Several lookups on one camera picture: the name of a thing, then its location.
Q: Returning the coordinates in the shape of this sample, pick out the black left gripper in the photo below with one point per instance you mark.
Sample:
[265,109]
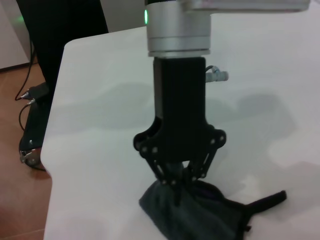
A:
[180,105]

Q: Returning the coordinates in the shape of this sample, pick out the dark blue rag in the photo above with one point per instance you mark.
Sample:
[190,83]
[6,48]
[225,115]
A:
[200,220]

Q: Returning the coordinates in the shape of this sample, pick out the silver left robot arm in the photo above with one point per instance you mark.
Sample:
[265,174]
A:
[175,30]

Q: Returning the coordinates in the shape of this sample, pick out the silver caster wheel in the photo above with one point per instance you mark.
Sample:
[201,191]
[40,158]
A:
[28,156]

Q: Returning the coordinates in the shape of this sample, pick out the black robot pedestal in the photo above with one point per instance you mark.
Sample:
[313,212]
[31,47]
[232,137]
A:
[62,25]

